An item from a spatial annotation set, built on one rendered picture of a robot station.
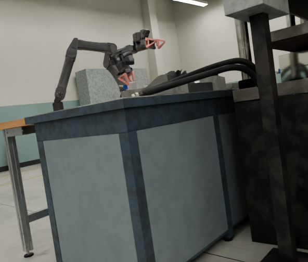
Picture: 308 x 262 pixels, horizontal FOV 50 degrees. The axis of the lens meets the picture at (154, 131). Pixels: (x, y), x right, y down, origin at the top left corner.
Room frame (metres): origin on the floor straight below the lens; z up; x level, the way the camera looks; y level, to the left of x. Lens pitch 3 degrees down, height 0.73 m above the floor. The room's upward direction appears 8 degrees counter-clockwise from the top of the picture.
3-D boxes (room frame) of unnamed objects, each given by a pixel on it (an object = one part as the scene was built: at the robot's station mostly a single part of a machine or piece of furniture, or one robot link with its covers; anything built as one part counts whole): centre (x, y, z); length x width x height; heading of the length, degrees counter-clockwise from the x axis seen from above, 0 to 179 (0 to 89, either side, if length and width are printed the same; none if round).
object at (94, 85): (8.17, 1.16, 0.97); 1.00 x 0.47 x 1.95; 135
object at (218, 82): (2.35, -0.27, 0.85); 0.50 x 0.26 x 0.11; 67
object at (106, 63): (2.48, 0.16, 1.17); 0.30 x 0.09 x 0.12; 50
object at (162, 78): (2.02, -0.10, 0.87); 0.50 x 0.26 x 0.14; 50
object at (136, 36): (2.38, 0.03, 1.24); 0.12 x 0.09 x 0.12; 50
